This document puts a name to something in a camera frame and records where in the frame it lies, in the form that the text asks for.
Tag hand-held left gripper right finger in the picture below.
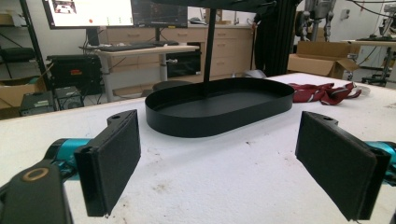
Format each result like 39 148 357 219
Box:
294 110 392 222

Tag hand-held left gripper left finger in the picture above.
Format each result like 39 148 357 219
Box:
73 109 142 217

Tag dark red striped cloth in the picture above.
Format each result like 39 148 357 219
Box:
288 81 363 106

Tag black box with fan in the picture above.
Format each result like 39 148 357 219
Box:
54 86 85 111

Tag dark grey computer unit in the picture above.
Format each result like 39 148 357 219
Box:
19 90 57 118

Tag black equipment case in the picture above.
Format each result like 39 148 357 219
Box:
46 54 103 96

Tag black round stool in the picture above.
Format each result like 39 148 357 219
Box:
151 79 194 92

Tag open cardboard box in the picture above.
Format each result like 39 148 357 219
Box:
287 40 361 80

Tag black keyboard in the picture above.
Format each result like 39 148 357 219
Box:
98 41 157 53

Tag light wooden standing desk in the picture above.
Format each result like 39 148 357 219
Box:
92 44 201 104

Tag cardboard box with dark contents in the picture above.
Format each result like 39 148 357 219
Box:
0 63 54 110

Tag black tiered oval tray stand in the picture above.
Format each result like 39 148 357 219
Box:
145 0 295 138

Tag black box under desk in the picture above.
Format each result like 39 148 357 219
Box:
165 50 203 79

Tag side table with black legs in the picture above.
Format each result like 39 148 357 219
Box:
341 36 396 88

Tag black curtain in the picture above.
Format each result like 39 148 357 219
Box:
253 0 305 78

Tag black metal shelf rack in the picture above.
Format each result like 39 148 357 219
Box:
0 0 59 112

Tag black bag on shelf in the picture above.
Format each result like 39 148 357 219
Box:
0 47 36 63

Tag grey robot on stand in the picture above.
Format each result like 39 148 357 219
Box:
294 0 340 43

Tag computer monitor with white screen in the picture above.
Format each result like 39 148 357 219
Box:
41 0 134 31

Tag light wooden drawer cabinets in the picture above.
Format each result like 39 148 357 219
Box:
105 25 256 82

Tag computer monitor with dark screen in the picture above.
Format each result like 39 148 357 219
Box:
130 0 190 29

